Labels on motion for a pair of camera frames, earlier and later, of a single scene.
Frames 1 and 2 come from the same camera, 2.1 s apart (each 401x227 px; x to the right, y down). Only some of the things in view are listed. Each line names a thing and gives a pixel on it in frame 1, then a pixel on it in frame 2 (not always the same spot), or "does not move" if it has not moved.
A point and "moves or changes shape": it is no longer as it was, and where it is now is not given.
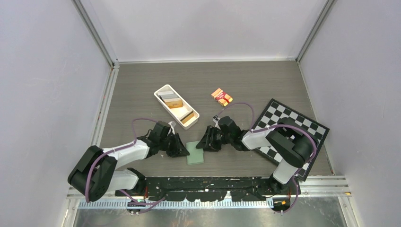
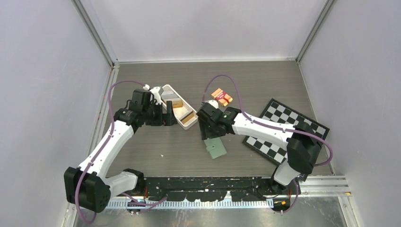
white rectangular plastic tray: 178,107 does not move
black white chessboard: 271,117 does not move
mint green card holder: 196,155 moves or changes shape
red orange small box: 221,97 does not move
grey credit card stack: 167,94 does not move
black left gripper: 178,150 to 161,119
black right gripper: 207,144 to 205,133
